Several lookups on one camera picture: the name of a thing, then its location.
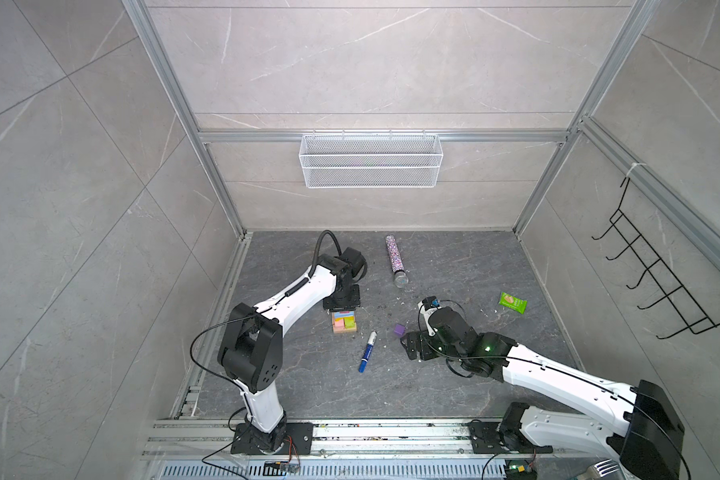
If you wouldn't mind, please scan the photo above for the blue white marker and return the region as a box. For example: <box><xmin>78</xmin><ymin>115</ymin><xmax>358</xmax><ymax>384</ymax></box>
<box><xmin>358</xmin><ymin>331</ymin><xmax>377</xmax><ymax>373</ymax></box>

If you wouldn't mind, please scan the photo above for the light blue block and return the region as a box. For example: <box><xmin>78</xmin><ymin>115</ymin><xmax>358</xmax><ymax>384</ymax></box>
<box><xmin>331</xmin><ymin>310</ymin><xmax>355</xmax><ymax>320</ymax></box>

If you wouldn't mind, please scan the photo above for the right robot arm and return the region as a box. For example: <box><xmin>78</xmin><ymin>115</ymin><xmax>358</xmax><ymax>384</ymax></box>
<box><xmin>400</xmin><ymin>297</ymin><xmax>692</xmax><ymax>479</ymax></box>

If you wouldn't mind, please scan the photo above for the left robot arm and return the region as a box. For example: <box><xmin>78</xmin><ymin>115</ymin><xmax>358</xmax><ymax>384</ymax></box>
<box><xmin>217</xmin><ymin>248</ymin><xmax>367</xmax><ymax>434</ymax></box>

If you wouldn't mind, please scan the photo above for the glitter sprinkle tube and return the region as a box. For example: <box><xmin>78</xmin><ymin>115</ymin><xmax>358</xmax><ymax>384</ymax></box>
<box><xmin>385</xmin><ymin>235</ymin><xmax>409</xmax><ymax>289</ymax></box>

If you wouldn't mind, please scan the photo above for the green circuit board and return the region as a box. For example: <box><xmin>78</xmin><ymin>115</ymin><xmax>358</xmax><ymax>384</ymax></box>
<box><xmin>504</xmin><ymin>460</ymin><xmax>537</xmax><ymax>480</ymax></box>

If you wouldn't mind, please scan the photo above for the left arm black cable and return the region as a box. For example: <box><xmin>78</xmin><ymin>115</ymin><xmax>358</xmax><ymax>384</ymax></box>
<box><xmin>188</xmin><ymin>230</ymin><xmax>343</xmax><ymax>385</ymax></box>

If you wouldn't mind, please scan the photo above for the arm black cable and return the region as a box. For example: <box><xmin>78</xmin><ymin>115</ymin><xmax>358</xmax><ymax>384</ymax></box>
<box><xmin>188</xmin><ymin>230</ymin><xmax>343</xmax><ymax>385</ymax></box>
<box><xmin>416</xmin><ymin>298</ymin><xmax>692</xmax><ymax>480</ymax></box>

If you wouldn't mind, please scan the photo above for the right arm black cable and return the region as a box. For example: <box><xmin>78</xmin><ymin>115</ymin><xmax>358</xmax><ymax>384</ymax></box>
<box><xmin>416</xmin><ymin>298</ymin><xmax>692</xmax><ymax>480</ymax></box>

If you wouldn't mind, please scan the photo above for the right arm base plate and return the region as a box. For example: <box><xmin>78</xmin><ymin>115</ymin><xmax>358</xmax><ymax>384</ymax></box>
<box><xmin>466</xmin><ymin>420</ymin><xmax>554</xmax><ymax>454</ymax></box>

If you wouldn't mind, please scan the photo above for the white wire mesh basket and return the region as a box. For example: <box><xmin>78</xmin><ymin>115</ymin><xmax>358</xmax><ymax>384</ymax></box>
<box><xmin>299</xmin><ymin>133</ymin><xmax>444</xmax><ymax>189</ymax></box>

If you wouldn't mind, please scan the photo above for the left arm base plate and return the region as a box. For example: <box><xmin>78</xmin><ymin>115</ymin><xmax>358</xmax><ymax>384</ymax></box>
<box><xmin>230</xmin><ymin>422</ymin><xmax>315</xmax><ymax>455</ymax></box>

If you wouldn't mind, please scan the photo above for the black wire hook rack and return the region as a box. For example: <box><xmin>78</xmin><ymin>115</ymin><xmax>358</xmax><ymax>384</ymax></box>
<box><xmin>591</xmin><ymin>178</ymin><xmax>720</xmax><ymax>340</ymax></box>

